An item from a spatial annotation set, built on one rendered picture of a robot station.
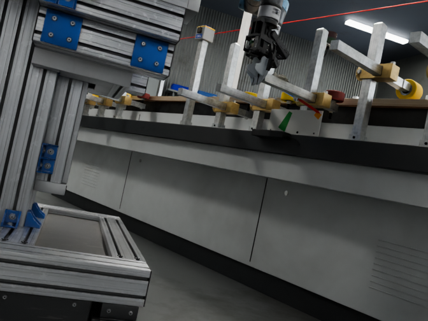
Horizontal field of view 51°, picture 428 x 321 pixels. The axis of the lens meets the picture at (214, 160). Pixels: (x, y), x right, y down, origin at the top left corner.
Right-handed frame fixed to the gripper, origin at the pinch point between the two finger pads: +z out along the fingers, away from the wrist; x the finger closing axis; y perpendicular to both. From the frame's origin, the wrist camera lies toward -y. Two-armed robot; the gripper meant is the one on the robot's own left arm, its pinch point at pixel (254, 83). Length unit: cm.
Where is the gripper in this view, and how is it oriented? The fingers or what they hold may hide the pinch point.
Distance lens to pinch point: 188.4
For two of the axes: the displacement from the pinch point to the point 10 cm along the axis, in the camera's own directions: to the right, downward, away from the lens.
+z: -3.5, 9.4, -0.2
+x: 6.8, 2.3, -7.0
